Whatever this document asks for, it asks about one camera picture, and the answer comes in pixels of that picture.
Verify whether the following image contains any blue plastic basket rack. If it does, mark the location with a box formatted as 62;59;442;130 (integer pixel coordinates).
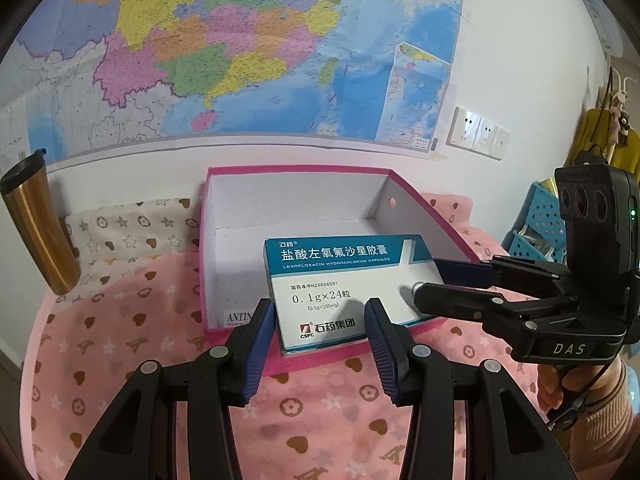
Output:
502;182;569;267

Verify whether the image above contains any pink cardboard box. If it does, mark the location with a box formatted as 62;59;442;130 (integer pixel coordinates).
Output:
199;166;482;376

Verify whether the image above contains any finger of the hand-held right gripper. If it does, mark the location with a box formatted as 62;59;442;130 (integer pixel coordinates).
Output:
432;255;571;293
412;281;566;348

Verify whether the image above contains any blue and white medicine box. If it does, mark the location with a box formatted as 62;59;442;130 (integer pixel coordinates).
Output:
264;234;447;357

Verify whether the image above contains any small plush toy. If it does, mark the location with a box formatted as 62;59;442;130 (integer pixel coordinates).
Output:
610;92;633;139

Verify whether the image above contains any person's right hand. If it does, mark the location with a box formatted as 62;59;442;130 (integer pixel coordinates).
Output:
537;357;626;411

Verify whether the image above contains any white wall unit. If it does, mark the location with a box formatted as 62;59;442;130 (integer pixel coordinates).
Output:
592;7;627;57

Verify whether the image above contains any white coat rack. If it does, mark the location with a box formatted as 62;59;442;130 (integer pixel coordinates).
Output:
597;65;637;151

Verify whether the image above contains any pink printed blanket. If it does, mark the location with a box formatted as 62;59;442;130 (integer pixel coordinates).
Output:
20;192;640;480

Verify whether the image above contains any gold thermos flask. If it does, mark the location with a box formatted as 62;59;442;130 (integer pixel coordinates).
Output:
0;149;83;296

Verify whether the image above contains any person's right forearm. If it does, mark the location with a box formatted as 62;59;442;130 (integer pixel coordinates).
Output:
560;355;640;480

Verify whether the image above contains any white printed cloth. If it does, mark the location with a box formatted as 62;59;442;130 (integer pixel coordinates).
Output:
64;196;202;306

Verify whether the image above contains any yellow garment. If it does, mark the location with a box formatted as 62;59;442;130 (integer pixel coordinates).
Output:
570;106;640;188

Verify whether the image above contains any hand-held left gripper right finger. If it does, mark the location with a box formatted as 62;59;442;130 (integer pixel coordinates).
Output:
364;299;576;480

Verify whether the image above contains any colourful wall map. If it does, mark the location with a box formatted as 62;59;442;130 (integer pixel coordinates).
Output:
0;0;468;171

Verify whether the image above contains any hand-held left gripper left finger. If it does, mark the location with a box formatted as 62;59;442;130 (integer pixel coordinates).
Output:
75;299;277;480

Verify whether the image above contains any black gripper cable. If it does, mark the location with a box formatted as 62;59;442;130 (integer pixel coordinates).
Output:
549;355;617;427

